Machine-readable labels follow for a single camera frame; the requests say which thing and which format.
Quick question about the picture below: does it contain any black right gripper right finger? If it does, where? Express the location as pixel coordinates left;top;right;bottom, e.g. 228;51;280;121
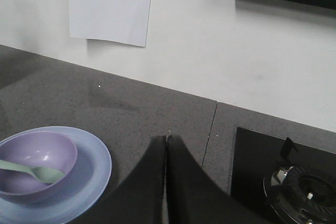
166;135;268;224

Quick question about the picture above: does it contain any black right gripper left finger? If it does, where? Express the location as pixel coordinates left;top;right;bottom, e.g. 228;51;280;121
71;135;166;224

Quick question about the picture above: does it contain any pale green plastic spoon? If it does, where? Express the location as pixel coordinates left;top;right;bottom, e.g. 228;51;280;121
1;160;65;184

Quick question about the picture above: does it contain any lilac plastic bowl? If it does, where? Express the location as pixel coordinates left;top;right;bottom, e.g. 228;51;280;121
1;131;78;204

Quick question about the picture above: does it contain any light blue plastic plate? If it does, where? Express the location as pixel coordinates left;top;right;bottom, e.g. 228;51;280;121
1;126;112;223

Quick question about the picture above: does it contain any black gas stove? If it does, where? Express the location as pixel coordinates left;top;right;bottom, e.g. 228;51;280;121
230;127;335;223

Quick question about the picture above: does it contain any white paper sheet on wall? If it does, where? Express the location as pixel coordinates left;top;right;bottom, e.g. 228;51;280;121
69;0;151;47

